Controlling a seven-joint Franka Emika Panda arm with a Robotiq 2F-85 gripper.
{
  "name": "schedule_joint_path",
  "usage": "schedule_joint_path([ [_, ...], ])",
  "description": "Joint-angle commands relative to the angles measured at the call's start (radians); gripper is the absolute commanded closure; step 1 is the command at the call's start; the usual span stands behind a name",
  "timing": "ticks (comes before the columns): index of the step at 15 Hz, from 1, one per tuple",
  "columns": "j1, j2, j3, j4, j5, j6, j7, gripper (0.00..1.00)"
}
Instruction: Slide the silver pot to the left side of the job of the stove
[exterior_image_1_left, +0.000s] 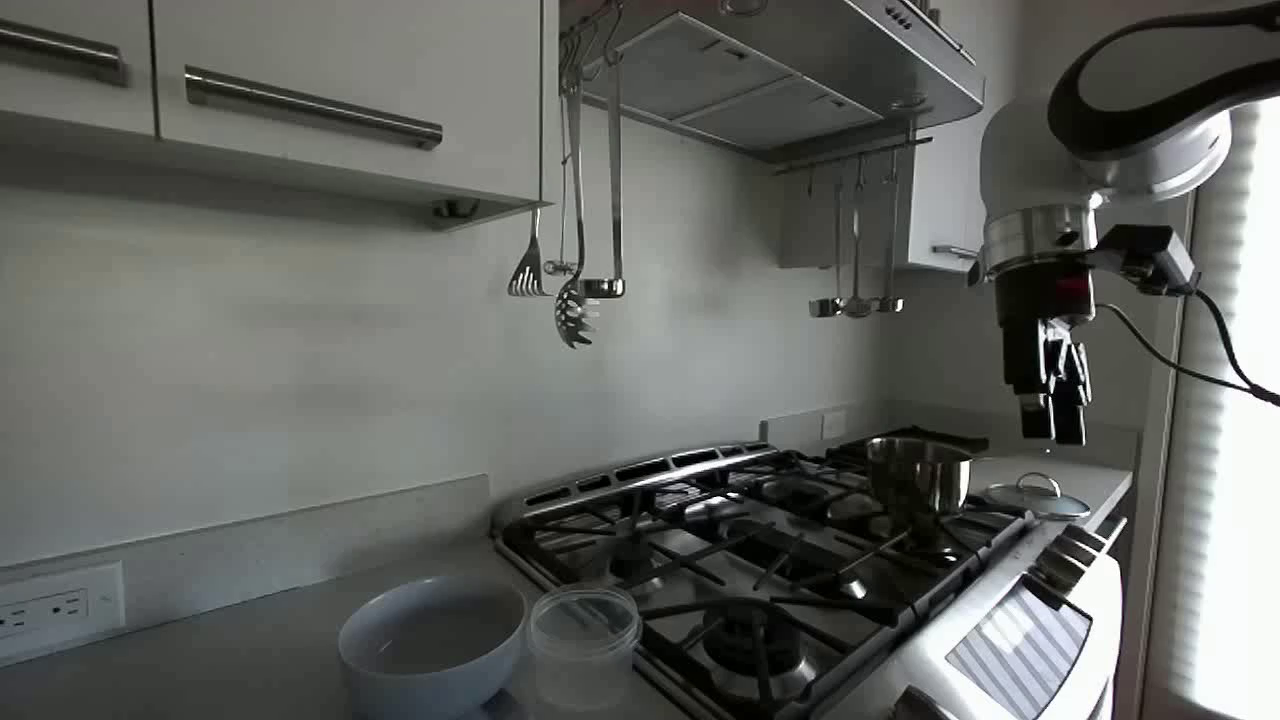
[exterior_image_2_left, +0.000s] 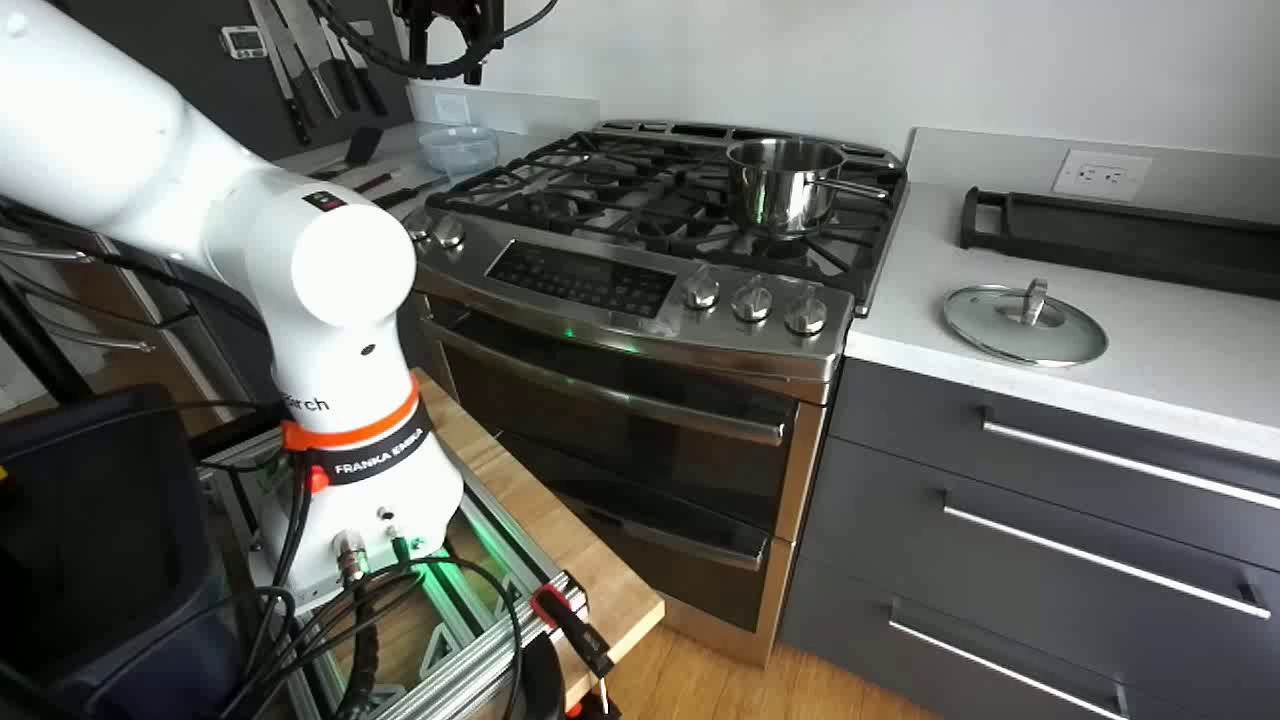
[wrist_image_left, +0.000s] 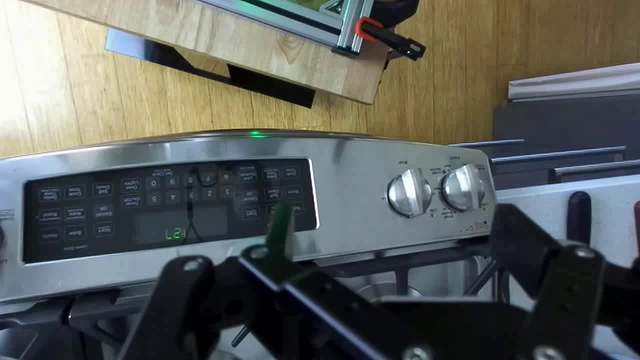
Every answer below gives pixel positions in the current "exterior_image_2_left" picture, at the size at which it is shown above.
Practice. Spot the silver stove knob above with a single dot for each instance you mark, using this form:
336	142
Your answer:
806	315
752	304
449	242
422	239
701	293

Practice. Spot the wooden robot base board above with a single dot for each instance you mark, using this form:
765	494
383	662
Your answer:
562	535

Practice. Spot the black knife rack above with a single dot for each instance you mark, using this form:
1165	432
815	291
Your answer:
320	67

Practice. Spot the red black clamp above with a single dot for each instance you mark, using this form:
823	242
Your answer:
573	627

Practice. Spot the grey cabinet drawer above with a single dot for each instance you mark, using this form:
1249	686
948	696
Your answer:
1064	422
932	574
855	662

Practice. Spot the stainless steel gas range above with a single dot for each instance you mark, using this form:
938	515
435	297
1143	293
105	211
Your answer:
625	403

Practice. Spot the black utensils on counter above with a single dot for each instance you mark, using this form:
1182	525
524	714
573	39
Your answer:
386	187

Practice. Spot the aluminium extrusion frame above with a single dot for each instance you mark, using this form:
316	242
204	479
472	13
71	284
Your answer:
452	662

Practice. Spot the clear glass bowl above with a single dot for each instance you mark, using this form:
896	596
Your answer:
457	147

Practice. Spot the white wall outlet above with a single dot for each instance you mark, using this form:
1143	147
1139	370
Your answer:
1100	173

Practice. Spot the black cast iron stove grates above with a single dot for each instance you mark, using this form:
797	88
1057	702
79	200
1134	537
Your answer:
643	194

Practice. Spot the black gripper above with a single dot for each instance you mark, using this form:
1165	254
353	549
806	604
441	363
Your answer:
446	19

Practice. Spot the glass pot lid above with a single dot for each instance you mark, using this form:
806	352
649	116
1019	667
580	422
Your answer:
1024	324

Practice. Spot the black rectangular tray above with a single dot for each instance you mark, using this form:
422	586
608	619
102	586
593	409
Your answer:
1134	242

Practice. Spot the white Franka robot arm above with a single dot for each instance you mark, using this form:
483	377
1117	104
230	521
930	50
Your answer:
161	173

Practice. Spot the dark blue bin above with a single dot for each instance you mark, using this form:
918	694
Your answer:
92	563

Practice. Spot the silver steel pot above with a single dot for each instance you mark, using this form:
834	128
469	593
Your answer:
786	187

